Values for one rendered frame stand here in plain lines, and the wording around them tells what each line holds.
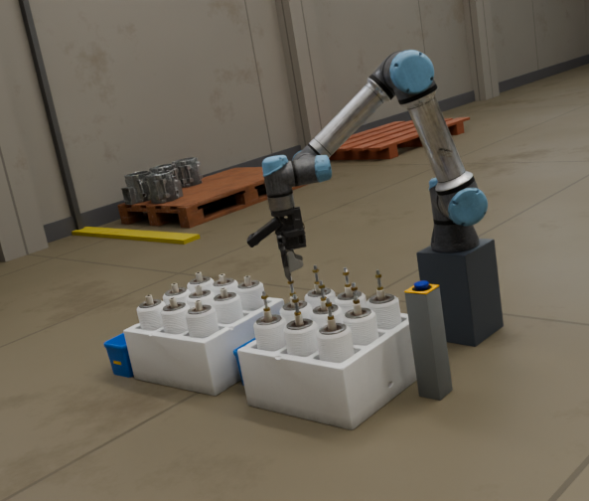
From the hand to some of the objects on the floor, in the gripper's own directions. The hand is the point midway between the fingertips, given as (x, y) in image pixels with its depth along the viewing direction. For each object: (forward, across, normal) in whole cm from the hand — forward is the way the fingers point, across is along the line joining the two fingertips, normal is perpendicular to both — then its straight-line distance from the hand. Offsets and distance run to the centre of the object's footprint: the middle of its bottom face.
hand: (286, 275), depth 238 cm
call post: (+35, -22, -36) cm, 55 cm away
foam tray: (+35, +28, +31) cm, 54 cm away
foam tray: (+35, -8, -10) cm, 37 cm away
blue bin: (+35, +42, +55) cm, 77 cm away
